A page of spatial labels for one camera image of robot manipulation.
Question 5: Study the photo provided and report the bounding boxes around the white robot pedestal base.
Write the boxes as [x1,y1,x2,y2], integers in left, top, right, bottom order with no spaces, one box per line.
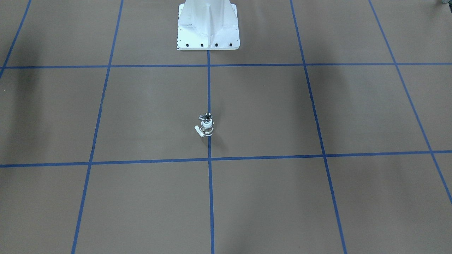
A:
[177,0,240,50]

